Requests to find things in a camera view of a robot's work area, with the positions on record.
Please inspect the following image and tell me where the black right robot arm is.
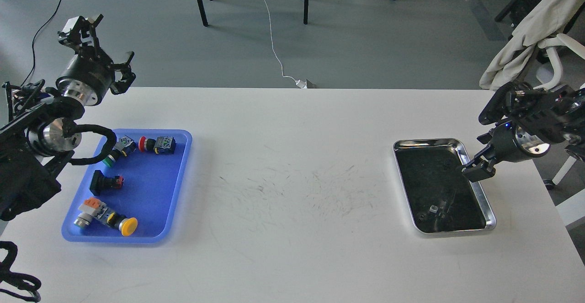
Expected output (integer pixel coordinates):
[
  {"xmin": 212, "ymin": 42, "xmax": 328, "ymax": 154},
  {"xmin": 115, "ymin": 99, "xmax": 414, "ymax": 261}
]
[{"xmin": 460, "ymin": 80, "xmax": 585, "ymax": 182}]

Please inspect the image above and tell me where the black cable on floor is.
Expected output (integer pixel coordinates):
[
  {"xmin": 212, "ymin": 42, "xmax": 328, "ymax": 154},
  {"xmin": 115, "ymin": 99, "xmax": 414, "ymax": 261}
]
[{"xmin": 21, "ymin": 0, "xmax": 110, "ymax": 86}]

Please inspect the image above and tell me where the black selector switch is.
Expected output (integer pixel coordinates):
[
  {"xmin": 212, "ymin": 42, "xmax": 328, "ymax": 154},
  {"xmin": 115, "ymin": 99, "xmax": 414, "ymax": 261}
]
[{"xmin": 89, "ymin": 170, "xmax": 125, "ymax": 196}]

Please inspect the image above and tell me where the silver metal tray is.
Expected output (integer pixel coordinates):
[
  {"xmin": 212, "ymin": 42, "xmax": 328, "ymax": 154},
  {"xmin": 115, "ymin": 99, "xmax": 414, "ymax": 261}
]
[{"xmin": 393, "ymin": 138, "xmax": 497, "ymax": 236}]

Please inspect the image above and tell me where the orange grey contact block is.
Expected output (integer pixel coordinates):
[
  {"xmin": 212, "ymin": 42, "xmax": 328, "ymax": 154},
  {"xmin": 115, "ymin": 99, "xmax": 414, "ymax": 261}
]
[{"xmin": 74, "ymin": 197, "xmax": 106, "ymax": 229}]

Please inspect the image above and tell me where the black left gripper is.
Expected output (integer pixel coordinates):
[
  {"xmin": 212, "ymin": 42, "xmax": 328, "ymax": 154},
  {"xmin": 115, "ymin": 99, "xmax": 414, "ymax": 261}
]
[{"xmin": 56, "ymin": 14, "xmax": 136, "ymax": 106}]

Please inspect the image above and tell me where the beige cloth on chair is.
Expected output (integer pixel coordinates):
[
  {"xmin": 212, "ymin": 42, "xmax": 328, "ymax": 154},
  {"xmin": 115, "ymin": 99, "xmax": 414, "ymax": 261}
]
[{"xmin": 479, "ymin": 0, "xmax": 584, "ymax": 90}]

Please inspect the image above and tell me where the blue plastic tray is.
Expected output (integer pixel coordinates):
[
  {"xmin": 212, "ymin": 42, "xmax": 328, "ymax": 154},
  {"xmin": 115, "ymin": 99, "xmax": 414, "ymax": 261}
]
[{"xmin": 61, "ymin": 128, "xmax": 192, "ymax": 244}]

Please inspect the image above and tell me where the white chair frame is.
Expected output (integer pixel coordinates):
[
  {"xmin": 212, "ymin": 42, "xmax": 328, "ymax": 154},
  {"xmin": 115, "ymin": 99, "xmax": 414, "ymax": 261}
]
[{"xmin": 537, "ymin": 33, "xmax": 585, "ymax": 190}]

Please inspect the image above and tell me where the red push button switch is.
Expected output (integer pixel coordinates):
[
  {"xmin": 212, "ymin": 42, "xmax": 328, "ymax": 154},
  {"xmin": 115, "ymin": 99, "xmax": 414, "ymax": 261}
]
[{"xmin": 137, "ymin": 136, "xmax": 177, "ymax": 154}]

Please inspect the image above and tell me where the green push button switch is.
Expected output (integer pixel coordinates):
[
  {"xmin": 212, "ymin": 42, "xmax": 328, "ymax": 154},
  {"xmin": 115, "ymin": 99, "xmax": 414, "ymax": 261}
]
[{"xmin": 101, "ymin": 136, "xmax": 137, "ymax": 168}]

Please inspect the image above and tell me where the yellow push button switch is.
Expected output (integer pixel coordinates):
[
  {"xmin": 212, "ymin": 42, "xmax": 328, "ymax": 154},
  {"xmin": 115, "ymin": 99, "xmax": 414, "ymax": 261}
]
[{"xmin": 102, "ymin": 210, "xmax": 138, "ymax": 236}]

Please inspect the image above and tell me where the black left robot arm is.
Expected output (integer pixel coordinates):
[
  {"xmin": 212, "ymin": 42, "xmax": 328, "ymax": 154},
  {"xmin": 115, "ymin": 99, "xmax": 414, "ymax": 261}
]
[{"xmin": 0, "ymin": 14, "xmax": 136, "ymax": 229}]

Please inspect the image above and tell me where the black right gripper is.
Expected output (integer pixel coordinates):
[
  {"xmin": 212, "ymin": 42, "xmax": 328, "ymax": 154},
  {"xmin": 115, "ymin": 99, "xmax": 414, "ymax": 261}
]
[{"xmin": 459, "ymin": 122, "xmax": 550, "ymax": 183}]

